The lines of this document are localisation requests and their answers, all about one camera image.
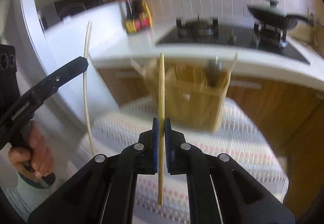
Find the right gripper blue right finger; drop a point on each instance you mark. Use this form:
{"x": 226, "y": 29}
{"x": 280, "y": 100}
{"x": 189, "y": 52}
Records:
{"x": 219, "y": 189}

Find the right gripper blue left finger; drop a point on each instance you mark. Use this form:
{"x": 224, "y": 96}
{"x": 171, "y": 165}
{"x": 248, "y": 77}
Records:
{"x": 103, "y": 190}

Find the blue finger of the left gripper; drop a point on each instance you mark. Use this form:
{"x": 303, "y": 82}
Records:
{"x": 71, "y": 70}

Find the bamboo chopstick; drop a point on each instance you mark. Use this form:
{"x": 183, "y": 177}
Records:
{"x": 85, "y": 96}
{"x": 161, "y": 119}

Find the person's left forearm sleeve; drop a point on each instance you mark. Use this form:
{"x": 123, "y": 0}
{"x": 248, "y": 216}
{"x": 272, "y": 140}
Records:
{"x": 27, "y": 195}

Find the person's left hand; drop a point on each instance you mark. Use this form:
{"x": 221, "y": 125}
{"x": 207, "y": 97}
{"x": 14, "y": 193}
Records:
{"x": 40, "y": 156}

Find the chopstick in basket left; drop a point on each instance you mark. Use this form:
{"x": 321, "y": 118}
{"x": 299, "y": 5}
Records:
{"x": 138, "y": 68}

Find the soy sauce bottle yellow label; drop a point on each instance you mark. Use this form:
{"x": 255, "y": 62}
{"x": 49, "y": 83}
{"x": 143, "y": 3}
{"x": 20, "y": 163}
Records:
{"x": 129, "y": 20}

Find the yellow plastic utensil basket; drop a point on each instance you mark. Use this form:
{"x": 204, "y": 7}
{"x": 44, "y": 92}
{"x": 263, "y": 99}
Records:
{"x": 190, "y": 101}

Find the sauce bottle red label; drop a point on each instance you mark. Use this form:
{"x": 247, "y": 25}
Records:
{"x": 142, "y": 10}

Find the metal spoon in basket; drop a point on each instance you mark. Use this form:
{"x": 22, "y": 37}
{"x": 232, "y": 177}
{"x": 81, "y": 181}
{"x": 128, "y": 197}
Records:
{"x": 213, "y": 71}

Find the chopsticks in basket right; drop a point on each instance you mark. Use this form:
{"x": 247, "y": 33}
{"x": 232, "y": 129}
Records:
{"x": 234, "y": 63}

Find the black gas stove top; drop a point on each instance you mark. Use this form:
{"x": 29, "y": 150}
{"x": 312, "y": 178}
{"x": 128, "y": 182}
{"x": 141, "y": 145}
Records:
{"x": 209, "y": 31}

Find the black wok with handle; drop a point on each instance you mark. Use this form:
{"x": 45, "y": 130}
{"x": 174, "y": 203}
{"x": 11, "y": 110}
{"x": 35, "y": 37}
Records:
{"x": 274, "y": 17}

